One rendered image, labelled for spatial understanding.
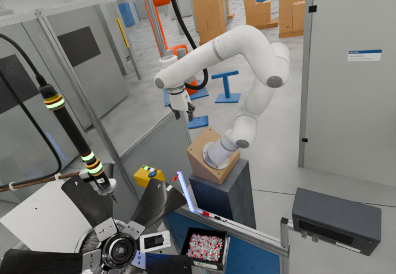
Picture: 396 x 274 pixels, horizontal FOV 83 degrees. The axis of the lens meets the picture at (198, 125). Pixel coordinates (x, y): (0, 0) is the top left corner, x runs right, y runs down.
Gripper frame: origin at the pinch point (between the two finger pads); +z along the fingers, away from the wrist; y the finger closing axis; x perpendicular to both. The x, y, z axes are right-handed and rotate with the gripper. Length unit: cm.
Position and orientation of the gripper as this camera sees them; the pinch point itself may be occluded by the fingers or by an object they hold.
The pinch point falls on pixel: (184, 117)
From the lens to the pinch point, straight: 115.9
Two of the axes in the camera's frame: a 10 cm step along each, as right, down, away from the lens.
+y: -8.4, -1.3, 5.3
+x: -5.0, 5.6, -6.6
